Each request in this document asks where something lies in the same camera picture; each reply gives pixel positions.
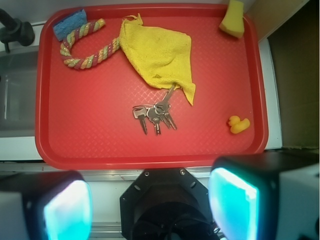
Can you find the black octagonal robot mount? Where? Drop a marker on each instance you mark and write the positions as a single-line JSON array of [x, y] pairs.
[[167, 204]]

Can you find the yellow sponge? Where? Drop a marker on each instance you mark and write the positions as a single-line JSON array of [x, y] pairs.
[[233, 23]]

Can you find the steel sink basin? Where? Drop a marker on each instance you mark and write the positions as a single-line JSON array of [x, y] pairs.
[[18, 75]]

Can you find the blue sponge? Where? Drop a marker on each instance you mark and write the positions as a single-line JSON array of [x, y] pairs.
[[69, 23]]

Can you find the black sink faucet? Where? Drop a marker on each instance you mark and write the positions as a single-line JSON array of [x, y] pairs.
[[15, 30]]

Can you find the yellow rubber duck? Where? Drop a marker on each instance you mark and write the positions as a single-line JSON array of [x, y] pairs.
[[237, 125]]

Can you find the multicolour twisted rope toy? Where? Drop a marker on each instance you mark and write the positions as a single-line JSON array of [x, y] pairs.
[[92, 60]]

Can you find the yellow woven cloth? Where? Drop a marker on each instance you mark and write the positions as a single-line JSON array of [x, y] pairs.
[[162, 57]]

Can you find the silver key bunch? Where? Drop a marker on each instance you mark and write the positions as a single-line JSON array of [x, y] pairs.
[[156, 113]]

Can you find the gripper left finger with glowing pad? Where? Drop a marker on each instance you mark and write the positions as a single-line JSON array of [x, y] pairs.
[[45, 206]]

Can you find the red plastic tray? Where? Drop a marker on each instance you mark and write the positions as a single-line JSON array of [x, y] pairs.
[[84, 118]]

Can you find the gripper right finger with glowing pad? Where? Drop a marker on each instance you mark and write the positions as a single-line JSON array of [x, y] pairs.
[[274, 195]]

